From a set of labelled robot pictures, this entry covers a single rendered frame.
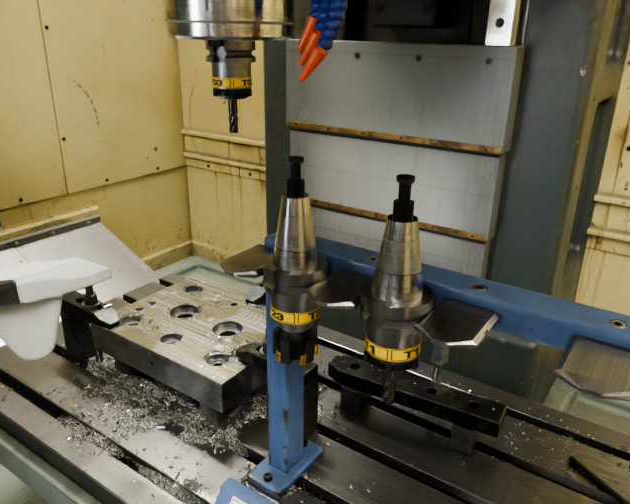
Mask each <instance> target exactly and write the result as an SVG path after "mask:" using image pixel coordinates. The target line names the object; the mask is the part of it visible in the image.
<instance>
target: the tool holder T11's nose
mask: <svg viewBox="0 0 630 504"><path fill-rule="evenodd" d="M363 360H364V361H365V362H369V363H370V364H372V365H373V366H375V367H377V368H379V369H381V370H384V371H385V373H392V372H401V371H405V370H409V369H414V370H415V369H416V368H418V363H419V360H420V354H419V356H418V357H417V358H416V359H414V360H412V361H410V362H406V363H388V362H383V361H380V360H377V359H375V358H373V357H372V356H370V355H369V354H368V353H367V351H366V349H365V352H364V353H363Z"/></svg>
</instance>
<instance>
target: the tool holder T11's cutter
mask: <svg viewBox="0 0 630 504"><path fill-rule="evenodd" d="M384 378H385V379H384V383H383V388H384V391H383V395H382V399H383V403H384V404H394V401H395V390H396V378H397V372H392V373H385V371H384Z"/></svg>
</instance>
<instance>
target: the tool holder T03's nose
mask: <svg viewBox="0 0 630 504"><path fill-rule="evenodd" d="M213 96H216V97H217V98H219V99H228V100H237V99H246V98H248V97H249V96H252V89H251V88H249V89H236V90H229V89H215V88H213Z"/></svg>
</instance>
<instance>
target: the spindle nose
mask: <svg viewBox="0 0 630 504"><path fill-rule="evenodd" d="M162 9H163V21H164V22H165V25H166V35H167V36H168V37H169V38H171V39H190V40H245V41H273V40H289V39H290V38H291V37H292V24H293V23H294V0H162Z"/></svg>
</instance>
